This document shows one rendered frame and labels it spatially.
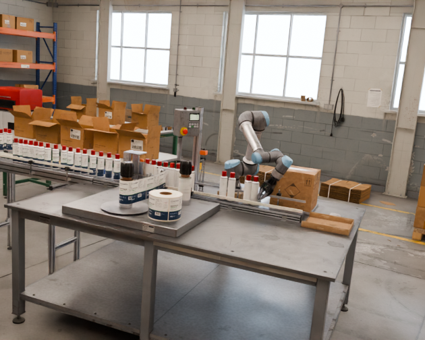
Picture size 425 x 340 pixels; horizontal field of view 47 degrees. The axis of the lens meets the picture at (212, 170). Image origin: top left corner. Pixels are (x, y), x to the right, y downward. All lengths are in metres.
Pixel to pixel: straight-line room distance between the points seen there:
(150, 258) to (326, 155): 6.20
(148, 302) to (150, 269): 0.21
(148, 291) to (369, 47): 6.41
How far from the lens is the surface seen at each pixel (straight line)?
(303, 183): 3.46
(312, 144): 8.78
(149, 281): 2.93
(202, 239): 2.81
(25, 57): 11.04
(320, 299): 2.59
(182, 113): 3.51
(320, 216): 3.44
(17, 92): 8.57
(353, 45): 8.58
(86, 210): 3.08
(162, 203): 2.88
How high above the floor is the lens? 1.78
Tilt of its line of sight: 12 degrees down
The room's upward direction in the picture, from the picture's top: 4 degrees clockwise
